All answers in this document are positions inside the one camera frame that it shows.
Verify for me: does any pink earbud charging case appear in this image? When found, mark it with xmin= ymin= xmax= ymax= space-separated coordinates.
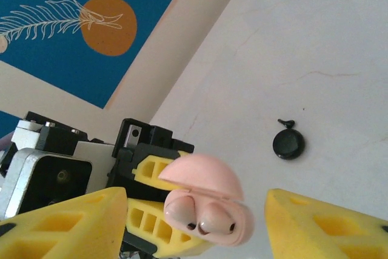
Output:
xmin=158 ymin=153 xmax=255 ymax=247

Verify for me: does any black wireless earbud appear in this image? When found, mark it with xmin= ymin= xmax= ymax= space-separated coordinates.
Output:
xmin=276 ymin=118 xmax=295 ymax=129

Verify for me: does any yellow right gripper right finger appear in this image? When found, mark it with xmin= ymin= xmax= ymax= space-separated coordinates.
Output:
xmin=264 ymin=188 xmax=388 ymax=259

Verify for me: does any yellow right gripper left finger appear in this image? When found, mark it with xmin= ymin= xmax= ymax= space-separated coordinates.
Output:
xmin=0 ymin=186 xmax=128 ymax=259

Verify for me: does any blue poster with orange circle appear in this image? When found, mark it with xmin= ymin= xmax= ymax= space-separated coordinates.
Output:
xmin=0 ymin=0 xmax=177 ymax=110

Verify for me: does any pink wireless earbud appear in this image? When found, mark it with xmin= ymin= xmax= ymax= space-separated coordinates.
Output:
xmin=164 ymin=195 xmax=199 ymax=231
xmin=196 ymin=206 xmax=236 ymax=237

